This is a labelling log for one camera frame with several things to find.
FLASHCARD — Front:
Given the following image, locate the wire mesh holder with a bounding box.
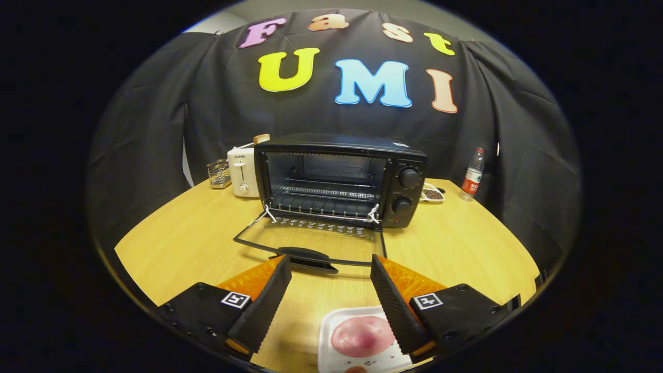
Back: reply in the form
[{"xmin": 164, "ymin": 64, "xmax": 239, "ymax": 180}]
[{"xmin": 207, "ymin": 159, "xmax": 232, "ymax": 189}]

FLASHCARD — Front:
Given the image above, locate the black toaster oven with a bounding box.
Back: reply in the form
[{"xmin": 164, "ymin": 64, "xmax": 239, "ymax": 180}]
[{"xmin": 233, "ymin": 133, "xmax": 428, "ymax": 274}]

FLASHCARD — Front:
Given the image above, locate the pink round meat slice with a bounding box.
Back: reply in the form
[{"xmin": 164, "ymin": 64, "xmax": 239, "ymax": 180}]
[{"xmin": 330, "ymin": 316, "xmax": 397, "ymax": 358}]

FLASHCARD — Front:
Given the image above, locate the white pop-up toaster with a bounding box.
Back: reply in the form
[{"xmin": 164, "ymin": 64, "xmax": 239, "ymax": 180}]
[{"xmin": 227, "ymin": 147, "xmax": 261, "ymax": 198}]

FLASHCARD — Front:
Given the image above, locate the white rectangular plate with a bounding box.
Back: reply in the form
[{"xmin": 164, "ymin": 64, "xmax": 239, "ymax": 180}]
[{"xmin": 317, "ymin": 306, "xmax": 415, "ymax": 373}]

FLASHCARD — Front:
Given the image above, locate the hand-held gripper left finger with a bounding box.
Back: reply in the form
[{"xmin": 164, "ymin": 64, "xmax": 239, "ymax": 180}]
[{"xmin": 158, "ymin": 254, "xmax": 293, "ymax": 362}]

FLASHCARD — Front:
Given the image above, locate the plastic bottle with red label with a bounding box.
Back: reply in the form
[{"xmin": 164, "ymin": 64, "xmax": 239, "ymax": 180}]
[{"xmin": 459, "ymin": 148, "xmax": 486, "ymax": 202}]

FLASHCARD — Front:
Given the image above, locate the small white dish of beans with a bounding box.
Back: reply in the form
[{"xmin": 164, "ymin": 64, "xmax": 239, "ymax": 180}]
[{"xmin": 420, "ymin": 181, "xmax": 446, "ymax": 203}]

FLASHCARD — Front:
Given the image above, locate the wire oven rack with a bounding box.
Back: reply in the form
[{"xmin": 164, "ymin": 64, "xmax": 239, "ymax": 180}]
[{"xmin": 269, "ymin": 179, "xmax": 381, "ymax": 221}]

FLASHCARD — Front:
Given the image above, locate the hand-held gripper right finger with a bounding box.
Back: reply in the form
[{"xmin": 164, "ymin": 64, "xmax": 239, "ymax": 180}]
[{"xmin": 370, "ymin": 254, "xmax": 521, "ymax": 363}]

